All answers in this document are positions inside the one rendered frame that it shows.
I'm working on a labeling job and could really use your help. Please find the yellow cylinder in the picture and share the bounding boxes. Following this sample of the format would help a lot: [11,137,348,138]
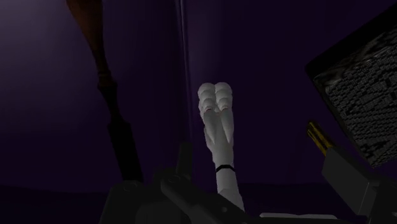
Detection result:
[306,120,335,156]

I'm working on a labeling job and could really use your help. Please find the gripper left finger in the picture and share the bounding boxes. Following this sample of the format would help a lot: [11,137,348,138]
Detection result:
[99,142,253,224]

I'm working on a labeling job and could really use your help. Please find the white hand-shaped figure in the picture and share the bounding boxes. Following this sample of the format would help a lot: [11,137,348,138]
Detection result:
[197,81,246,213]

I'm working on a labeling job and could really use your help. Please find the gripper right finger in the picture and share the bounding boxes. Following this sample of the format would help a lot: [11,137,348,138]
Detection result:
[321,146,397,224]

